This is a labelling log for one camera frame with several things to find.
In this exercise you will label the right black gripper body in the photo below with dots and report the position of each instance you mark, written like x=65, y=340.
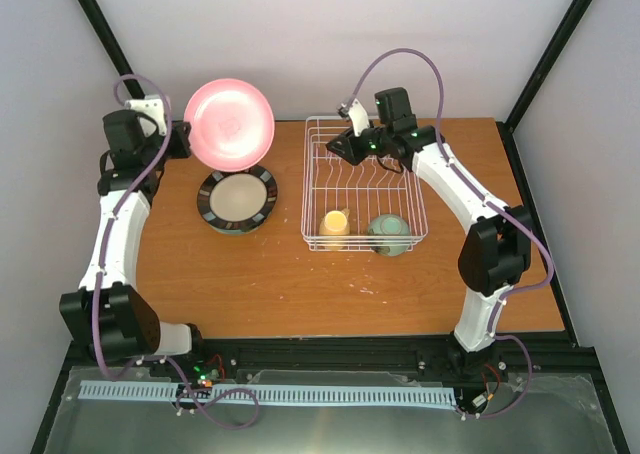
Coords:
x=380, y=149

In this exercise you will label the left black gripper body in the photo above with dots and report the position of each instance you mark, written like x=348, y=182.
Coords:
x=181, y=150

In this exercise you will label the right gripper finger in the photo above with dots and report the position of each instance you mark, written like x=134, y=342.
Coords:
x=343, y=137
x=341, y=148

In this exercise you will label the pink plate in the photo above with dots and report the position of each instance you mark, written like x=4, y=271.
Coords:
x=232, y=125

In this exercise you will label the dark striped plate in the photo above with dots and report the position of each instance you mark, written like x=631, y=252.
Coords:
x=241, y=197

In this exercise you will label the yellow mug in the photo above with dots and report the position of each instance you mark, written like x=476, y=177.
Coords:
x=334, y=226

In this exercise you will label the teal ceramic bowl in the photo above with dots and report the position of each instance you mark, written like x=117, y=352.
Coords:
x=389, y=234

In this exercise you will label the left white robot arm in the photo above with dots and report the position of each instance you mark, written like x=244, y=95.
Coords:
x=106, y=316

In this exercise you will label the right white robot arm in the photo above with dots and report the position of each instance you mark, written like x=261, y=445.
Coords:
x=496, y=251

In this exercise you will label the teal bottom bowl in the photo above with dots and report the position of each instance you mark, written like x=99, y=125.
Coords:
x=235, y=229

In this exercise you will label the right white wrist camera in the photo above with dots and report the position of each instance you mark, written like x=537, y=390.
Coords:
x=356, y=114

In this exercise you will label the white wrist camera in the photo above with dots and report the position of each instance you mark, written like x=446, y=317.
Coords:
x=356, y=114
x=154, y=114

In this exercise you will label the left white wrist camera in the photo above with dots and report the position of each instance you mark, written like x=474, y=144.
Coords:
x=154, y=114

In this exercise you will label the white wire dish rack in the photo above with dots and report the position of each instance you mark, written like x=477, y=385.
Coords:
x=368, y=190

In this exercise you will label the light blue cable duct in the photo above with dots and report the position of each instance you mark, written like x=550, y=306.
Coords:
x=274, y=395

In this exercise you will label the black aluminium frame rail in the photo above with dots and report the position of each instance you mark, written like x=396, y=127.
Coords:
x=427, y=358

